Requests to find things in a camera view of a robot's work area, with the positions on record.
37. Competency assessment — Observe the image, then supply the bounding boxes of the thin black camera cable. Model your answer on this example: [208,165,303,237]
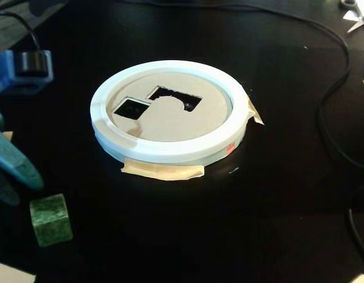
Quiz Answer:
[0,11,41,53]

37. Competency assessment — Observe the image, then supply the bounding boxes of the grey handled scissors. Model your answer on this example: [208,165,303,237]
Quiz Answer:
[339,0,364,34]

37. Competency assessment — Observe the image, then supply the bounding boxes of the white round sorter container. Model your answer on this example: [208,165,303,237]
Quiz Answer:
[90,60,249,166]

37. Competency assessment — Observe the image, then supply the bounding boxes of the green square block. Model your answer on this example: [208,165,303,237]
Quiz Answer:
[29,193,74,247]

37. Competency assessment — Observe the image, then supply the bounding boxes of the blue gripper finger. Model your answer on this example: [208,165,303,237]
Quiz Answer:
[0,173,21,206]

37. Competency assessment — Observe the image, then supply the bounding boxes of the long masking tape strip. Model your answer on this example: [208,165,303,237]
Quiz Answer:
[120,157,206,182]

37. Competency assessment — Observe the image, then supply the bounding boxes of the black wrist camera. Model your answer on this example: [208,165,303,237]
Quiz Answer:
[16,51,51,75]

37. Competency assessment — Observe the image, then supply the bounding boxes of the short masking tape strip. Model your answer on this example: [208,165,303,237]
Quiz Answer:
[246,96,266,126]

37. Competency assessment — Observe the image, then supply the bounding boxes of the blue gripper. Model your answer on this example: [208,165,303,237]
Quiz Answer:
[0,49,55,190]

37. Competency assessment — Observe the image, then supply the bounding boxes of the cardboard lid with shaped holes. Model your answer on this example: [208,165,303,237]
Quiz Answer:
[106,73,231,142]

